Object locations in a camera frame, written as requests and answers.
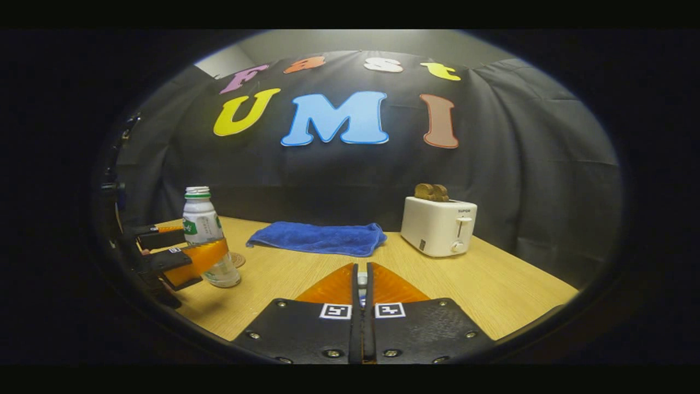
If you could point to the white toaster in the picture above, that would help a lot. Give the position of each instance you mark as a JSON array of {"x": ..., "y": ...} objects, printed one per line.
[{"x": 435, "y": 227}]

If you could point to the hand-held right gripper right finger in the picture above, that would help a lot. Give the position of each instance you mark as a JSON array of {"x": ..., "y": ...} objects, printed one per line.
[{"x": 370, "y": 339}]

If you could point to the white water bottle green label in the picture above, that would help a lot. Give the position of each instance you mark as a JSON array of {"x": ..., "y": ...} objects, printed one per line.
[{"x": 202, "y": 219}]

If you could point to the blue towel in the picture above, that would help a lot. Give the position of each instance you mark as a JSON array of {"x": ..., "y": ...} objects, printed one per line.
[{"x": 317, "y": 239}]

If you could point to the round wooden coaster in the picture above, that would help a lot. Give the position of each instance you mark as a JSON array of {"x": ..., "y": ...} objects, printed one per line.
[{"x": 238, "y": 259}]

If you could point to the black backdrop cloth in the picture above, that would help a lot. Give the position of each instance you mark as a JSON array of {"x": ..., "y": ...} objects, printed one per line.
[{"x": 519, "y": 164}]

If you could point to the brown toast slice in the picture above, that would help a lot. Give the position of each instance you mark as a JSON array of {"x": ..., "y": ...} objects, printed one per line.
[
  {"x": 424, "y": 192},
  {"x": 442, "y": 193}
]

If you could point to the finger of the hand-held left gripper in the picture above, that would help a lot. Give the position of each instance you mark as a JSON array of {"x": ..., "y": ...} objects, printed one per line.
[
  {"x": 169, "y": 260},
  {"x": 161, "y": 239}
]

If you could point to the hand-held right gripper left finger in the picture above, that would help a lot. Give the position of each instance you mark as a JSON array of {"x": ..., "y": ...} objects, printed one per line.
[{"x": 354, "y": 339}]

